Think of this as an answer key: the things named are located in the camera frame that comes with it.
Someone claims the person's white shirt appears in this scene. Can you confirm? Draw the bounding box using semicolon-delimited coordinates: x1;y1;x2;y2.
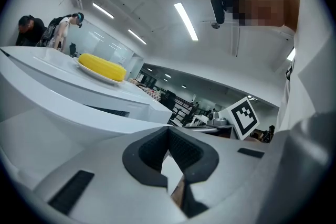
257;0;336;224

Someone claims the pink checkered table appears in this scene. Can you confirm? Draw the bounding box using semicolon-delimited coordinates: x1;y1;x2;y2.
130;78;162;102

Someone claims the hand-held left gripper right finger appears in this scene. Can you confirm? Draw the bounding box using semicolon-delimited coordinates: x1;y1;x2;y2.
169;125;269;219

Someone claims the yellow corn cob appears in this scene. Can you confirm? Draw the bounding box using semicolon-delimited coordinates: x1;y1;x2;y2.
78;53;127;81

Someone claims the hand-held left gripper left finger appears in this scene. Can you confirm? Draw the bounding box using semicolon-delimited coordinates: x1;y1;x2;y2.
34;125;190;224

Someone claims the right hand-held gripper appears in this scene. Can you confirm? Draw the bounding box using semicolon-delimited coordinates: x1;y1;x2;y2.
185;96;260;141

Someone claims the ceiling tube light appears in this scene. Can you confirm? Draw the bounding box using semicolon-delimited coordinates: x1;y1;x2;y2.
128;28;148;45
92;2;115;19
174;2;199;41

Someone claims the black office chair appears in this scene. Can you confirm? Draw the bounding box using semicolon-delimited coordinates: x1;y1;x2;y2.
160;90;177;113

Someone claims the black head camera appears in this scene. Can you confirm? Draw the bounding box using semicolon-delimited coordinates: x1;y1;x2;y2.
211;0;229;29

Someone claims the white microwave oven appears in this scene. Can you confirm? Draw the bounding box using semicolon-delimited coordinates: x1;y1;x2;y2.
0;46;174;124

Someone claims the black wall rack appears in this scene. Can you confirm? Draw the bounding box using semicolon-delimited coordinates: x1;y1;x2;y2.
170;94;201;126

